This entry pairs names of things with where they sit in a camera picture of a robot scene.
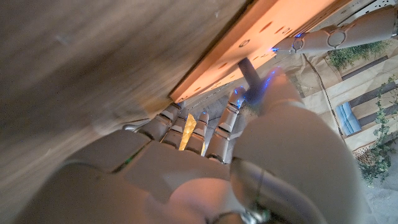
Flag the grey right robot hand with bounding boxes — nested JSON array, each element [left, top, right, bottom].
[[12, 67, 368, 224]]

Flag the orange peg board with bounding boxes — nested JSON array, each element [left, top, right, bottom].
[[169, 0, 352, 103]]

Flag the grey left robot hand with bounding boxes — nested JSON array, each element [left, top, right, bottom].
[[271, 4, 398, 55]]

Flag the yellow pineapple toy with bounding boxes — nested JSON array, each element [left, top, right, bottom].
[[178, 112, 206, 156]]

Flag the blue peg toy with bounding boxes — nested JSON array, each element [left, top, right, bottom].
[[238, 57, 268, 105]]

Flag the white power strip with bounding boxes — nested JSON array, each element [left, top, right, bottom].
[[337, 0, 397, 26]]

